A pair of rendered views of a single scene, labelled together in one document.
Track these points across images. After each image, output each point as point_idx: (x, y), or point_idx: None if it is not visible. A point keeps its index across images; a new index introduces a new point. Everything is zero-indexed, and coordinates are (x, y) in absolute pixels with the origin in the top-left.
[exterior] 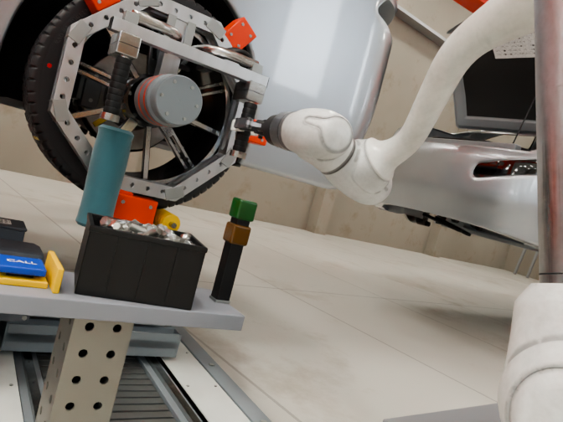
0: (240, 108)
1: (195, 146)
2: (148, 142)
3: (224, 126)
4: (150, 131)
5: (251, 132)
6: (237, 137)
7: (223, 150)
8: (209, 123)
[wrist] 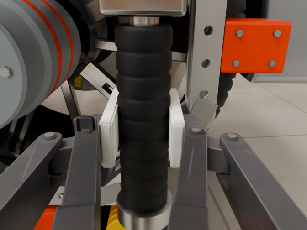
0: (204, 6)
1: (172, 73)
2: (71, 103)
3: (187, 47)
4: (67, 86)
5: (169, 140)
6: (120, 165)
7: (187, 100)
8: (182, 33)
